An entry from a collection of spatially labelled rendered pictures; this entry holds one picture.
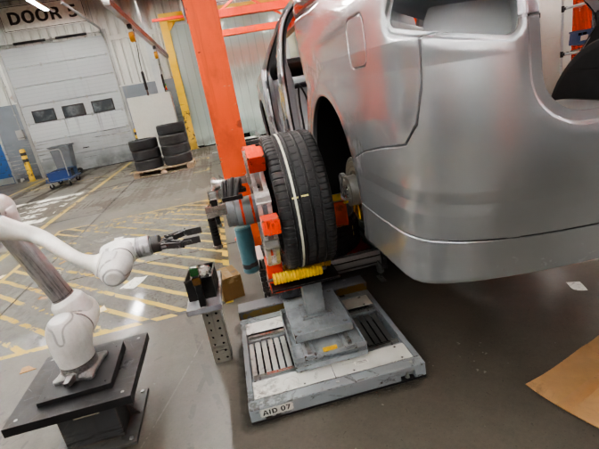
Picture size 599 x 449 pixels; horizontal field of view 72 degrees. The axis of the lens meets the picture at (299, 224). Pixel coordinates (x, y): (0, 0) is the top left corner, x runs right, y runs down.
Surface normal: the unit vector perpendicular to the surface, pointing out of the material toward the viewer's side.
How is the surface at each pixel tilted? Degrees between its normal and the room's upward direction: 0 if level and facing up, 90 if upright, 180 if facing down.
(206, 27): 90
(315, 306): 90
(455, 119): 89
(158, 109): 90
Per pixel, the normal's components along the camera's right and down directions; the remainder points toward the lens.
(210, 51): 0.18, 0.28
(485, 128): -0.33, 0.34
